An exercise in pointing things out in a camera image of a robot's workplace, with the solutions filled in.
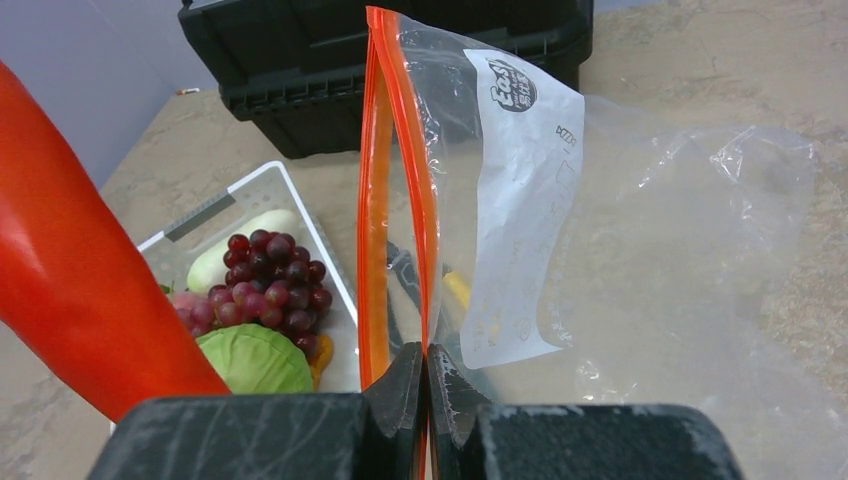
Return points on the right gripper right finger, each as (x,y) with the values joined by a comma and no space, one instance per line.
(475,438)

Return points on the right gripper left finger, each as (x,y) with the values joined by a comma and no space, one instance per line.
(368,435)

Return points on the green cabbage head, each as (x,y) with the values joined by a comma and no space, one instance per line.
(252,359)

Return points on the clear zip top bag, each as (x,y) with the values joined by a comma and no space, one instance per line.
(612,259)

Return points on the pink peach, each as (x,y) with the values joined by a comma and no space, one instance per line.
(185,301)

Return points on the orange plastic carrot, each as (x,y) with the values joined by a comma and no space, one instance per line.
(74,288)

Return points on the red grape bunch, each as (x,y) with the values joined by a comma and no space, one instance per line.
(272,281)

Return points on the white plastic basket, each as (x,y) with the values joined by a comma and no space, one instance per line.
(170,252)

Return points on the black plastic toolbox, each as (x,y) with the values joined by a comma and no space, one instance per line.
(296,69)

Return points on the yellow handled screwdriver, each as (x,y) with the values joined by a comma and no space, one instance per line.
(458,287)

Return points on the black wire stripper pliers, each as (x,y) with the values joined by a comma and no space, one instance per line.
(399,263)

